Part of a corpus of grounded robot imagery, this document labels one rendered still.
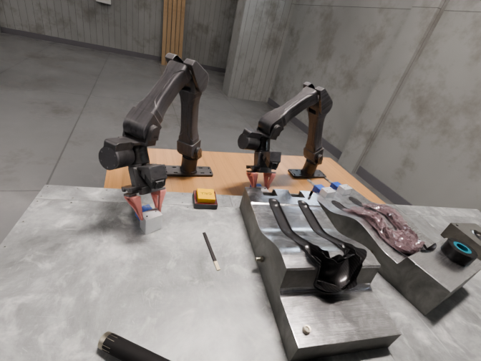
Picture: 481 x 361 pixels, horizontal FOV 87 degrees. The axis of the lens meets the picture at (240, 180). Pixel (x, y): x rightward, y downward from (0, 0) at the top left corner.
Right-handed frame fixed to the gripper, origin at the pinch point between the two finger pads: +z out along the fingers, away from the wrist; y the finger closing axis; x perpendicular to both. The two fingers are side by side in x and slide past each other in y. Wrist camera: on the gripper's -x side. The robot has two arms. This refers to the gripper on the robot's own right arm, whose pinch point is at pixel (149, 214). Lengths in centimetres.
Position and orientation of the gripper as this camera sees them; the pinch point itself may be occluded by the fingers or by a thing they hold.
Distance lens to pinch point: 77.0
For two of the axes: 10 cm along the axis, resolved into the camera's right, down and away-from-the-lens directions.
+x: -6.9, -0.4, 7.2
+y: 7.1, -2.2, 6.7
